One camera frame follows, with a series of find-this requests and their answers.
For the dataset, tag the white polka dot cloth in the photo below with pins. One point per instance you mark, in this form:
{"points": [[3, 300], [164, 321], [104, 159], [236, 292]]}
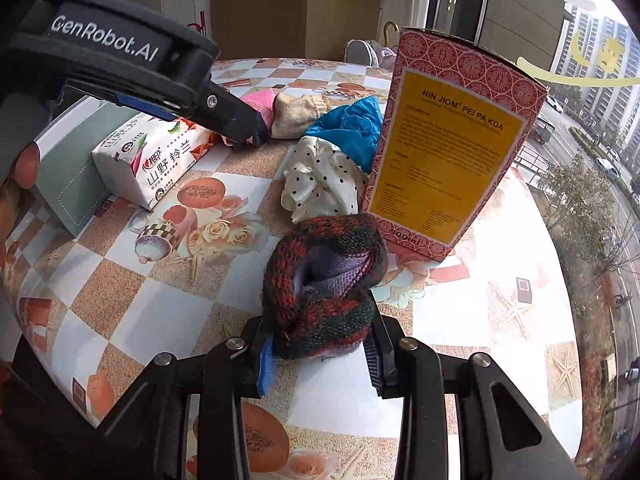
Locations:
{"points": [[320, 180]]}

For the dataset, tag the blue cloth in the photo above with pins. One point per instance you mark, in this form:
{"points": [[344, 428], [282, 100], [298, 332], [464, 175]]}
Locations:
{"points": [[355, 129]]}

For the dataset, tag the person left hand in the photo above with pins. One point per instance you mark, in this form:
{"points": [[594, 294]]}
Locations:
{"points": [[23, 177]]}

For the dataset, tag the tissue pack with red print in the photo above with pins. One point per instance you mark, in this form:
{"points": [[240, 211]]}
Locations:
{"points": [[141, 160]]}

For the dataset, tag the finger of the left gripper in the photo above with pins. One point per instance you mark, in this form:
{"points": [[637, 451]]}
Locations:
{"points": [[220, 111]]}

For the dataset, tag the white open storage box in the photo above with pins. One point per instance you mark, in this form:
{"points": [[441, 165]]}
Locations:
{"points": [[68, 181]]}

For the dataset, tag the dark red green knitted sock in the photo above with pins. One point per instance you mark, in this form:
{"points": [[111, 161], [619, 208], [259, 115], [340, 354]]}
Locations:
{"points": [[316, 291]]}

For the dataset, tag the pink sponge on table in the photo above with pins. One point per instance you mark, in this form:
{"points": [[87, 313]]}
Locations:
{"points": [[262, 101]]}

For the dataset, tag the beige knitted sock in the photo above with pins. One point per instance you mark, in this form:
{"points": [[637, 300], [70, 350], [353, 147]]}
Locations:
{"points": [[292, 116]]}

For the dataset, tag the brown umbrella handle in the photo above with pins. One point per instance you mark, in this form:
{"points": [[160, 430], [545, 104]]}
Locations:
{"points": [[390, 34]]}

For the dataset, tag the red handled mop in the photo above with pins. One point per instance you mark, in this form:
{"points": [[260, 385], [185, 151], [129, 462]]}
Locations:
{"points": [[200, 24]]}

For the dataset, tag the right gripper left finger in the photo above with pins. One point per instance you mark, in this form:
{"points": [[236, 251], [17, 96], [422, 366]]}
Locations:
{"points": [[241, 367]]}

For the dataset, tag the chair with clothes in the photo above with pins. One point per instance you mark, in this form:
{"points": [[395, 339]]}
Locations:
{"points": [[369, 53]]}

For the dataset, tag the red yellow medicine box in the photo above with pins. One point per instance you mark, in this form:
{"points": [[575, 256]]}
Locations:
{"points": [[456, 117]]}

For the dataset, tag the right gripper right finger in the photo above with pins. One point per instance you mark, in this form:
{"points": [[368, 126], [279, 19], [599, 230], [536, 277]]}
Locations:
{"points": [[401, 367]]}

